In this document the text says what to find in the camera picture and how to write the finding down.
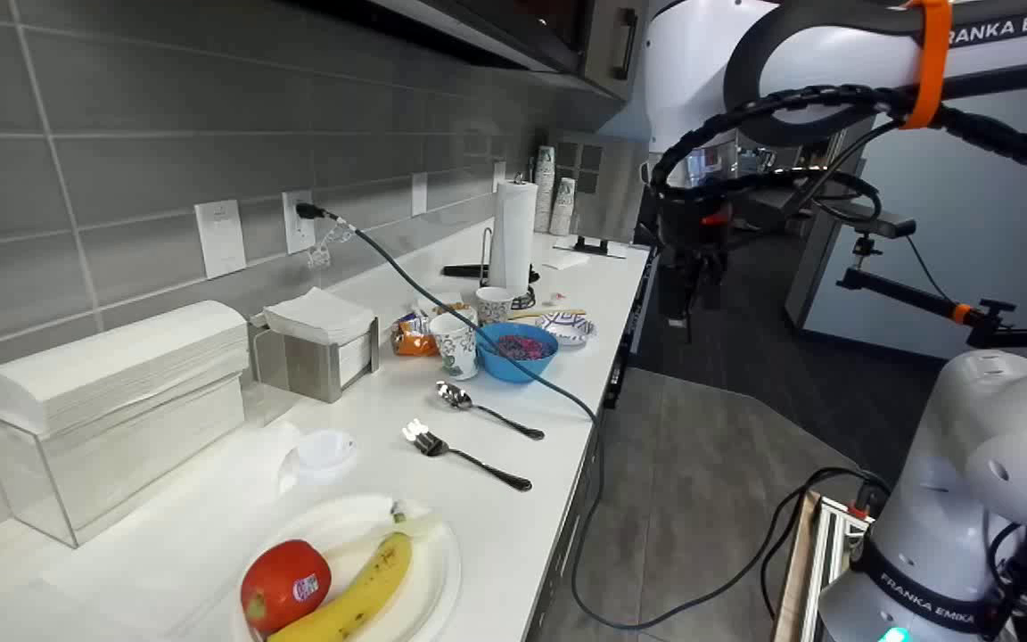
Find red apple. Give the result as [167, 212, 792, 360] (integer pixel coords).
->
[238, 535, 335, 639]

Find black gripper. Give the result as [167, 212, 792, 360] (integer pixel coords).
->
[652, 188, 737, 333]

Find coloured gravel pieces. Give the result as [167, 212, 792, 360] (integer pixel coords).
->
[489, 333, 553, 365]

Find orange snack bag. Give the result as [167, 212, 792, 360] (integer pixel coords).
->
[389, 311, 444, 360]

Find black kitchen tongs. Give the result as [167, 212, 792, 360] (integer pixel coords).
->
[440, 259, 545, 290]

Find black stand with orange joints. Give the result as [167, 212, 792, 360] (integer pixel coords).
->
[834, 212, 1027, 360]

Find stack of white cups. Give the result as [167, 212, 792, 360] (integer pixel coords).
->
[530, 143, 561, 234]
[551, 174, 580, 239]

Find white round plate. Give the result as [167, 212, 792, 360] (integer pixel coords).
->
[225, 492, 467, 642]

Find orange cable strap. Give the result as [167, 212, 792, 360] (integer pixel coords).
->
[902, 0, 956, 131]

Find clear plastic lid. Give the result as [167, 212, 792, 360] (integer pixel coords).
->
[278, 425, 363, 492]

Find yellow banana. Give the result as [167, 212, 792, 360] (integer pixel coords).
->
[269, 527, 416, 642]

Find blue plastic bowl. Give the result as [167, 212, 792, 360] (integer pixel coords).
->
[475, 320, 565, 388]

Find dark upper cabinet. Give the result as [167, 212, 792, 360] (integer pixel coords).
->
[295, 0, 649, 105]

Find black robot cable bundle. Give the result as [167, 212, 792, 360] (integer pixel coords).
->
[649, 81, 1027, 212]

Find white paper towel roll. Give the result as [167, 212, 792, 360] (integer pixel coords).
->
[489, 177, 541, 299]

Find silver black-handled fork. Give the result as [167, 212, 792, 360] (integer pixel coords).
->
[400, 416, 534, 495]

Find clear folded towel dispenser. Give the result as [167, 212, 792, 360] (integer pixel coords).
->
[0, 296, 258, 550]

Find metal napkin holder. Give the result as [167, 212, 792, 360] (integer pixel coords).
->
[251, 284, 381, 406]

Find wooden frame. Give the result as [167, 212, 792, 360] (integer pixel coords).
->
[769, 492, 879, 642]

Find blank white wall plate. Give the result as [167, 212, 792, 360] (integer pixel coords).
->
[193, 198, 251, 283]

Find white outlet with plug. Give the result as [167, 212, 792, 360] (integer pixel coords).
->
[278, 188, 320, 258]

